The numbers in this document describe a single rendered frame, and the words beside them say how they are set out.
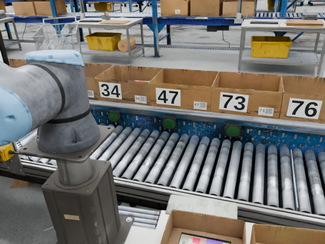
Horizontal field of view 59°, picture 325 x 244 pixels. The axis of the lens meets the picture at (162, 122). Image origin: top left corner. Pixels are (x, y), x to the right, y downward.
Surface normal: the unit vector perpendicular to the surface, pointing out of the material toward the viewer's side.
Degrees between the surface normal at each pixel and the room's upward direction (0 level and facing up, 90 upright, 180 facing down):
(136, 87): 91
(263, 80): 90
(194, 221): 89
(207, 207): 0
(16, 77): 25
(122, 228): 0
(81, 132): 69
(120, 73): 90
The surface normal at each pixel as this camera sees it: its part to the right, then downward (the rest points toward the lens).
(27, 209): -0.04, -0.88
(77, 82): 0.93, 0.07
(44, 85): 0.81, -0.37
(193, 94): -0.30, 0.47
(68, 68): 0.65, 0.28
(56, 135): -0.08, 0.09
